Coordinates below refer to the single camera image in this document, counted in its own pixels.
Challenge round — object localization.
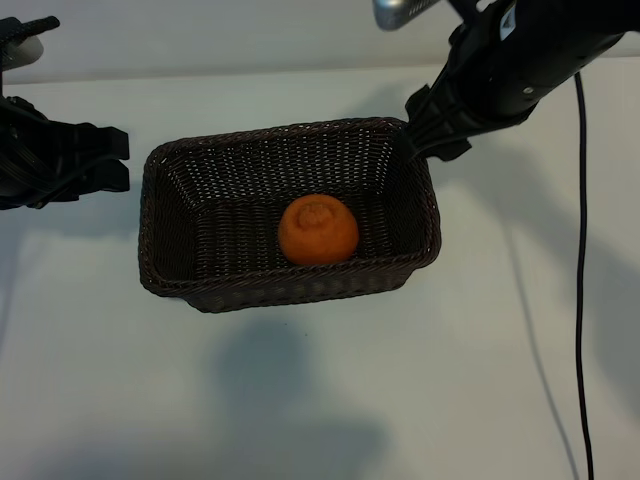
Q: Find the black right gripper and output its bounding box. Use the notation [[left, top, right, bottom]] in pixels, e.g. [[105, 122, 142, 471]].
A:
[[398, 23, 625, 164]]

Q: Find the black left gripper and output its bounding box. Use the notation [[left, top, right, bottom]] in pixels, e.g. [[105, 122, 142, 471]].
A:
[[0, 96, 131, 213]]

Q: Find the dark brown woven basket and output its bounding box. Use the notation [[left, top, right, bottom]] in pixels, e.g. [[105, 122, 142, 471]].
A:
[[137, 115, 444, 315]]

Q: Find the orange fruit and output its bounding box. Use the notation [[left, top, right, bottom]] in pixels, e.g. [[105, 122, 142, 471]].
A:
[[277, 193, 360, 266]]

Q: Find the long black cable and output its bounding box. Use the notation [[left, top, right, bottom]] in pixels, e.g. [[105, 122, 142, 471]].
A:
[[573, 72, 596, 480]]

